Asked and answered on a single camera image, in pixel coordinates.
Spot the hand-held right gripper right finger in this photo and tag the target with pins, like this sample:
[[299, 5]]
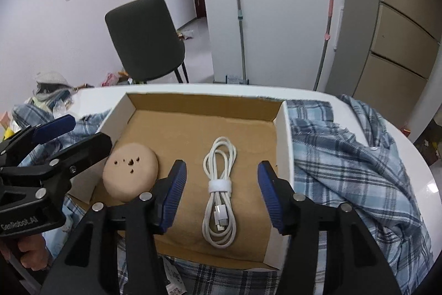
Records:
[[271, 198]]

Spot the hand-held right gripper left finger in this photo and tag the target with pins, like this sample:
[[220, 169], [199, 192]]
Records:
[[174, 198]]

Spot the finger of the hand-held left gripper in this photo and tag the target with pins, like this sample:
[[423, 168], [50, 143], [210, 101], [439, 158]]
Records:
[[89, 150], [55, 127]]

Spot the white cardboard box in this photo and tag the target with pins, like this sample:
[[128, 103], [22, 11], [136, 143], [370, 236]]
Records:
[[193, 129]]

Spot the person's left hand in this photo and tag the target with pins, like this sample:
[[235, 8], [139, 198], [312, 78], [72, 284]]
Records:
[[32, 251]]

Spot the grey cloth hat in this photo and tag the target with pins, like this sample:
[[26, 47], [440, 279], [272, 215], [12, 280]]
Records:
[[51, 80]]

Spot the yellow packet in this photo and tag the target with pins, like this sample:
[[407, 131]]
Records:
[[8, 133]]

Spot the beige round sponge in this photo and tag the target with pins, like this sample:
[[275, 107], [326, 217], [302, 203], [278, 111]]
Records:
[[131, 174]]

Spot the pink snack packets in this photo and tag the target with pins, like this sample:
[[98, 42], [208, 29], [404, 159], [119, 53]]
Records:
[[115, 79]]

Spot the white paper label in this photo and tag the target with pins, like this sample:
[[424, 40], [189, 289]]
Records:
[[174, 276]]

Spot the blue plaid shirt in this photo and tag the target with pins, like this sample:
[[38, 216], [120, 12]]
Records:
[[345, 160]]

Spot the dark grey chair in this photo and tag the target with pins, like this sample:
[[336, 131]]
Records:
[[145, 39]]

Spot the crumpled floor wrapper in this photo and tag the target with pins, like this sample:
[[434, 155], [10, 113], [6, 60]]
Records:
[[185, 34]]

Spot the small orange box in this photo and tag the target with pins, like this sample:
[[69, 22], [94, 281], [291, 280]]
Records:
[[406, 132]]

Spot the gold refrigerator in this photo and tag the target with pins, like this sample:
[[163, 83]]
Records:
[[397, 49]]

